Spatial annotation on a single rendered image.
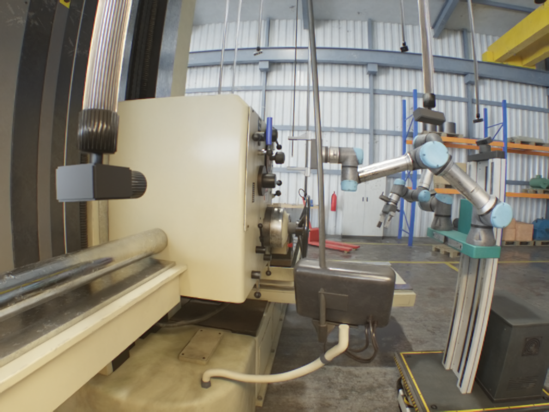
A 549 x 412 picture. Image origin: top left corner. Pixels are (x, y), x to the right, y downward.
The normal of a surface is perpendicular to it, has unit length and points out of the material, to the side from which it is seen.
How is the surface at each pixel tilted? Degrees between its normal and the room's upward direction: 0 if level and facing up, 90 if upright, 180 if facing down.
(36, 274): 41
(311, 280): 109
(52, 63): 90
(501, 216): 95
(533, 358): 90
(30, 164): 90
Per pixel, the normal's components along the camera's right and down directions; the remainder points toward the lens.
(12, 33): 0.99, 0.04
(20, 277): 0.68, -0.72
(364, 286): -0.36, 0.36
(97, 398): -0.11, 0.04
